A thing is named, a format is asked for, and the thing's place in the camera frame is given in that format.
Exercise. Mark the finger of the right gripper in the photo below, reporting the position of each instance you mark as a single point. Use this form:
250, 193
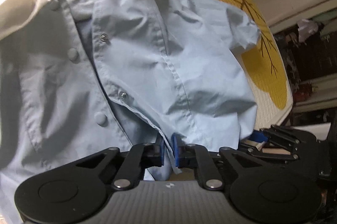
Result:
258, 137

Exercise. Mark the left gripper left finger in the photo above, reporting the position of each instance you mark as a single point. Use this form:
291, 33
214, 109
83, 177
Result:
139, 158

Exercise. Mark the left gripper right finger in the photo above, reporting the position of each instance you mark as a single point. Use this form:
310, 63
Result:
197, 158

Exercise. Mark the light blue shirt white collar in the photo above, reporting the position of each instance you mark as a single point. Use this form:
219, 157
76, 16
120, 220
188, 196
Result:
79, 76

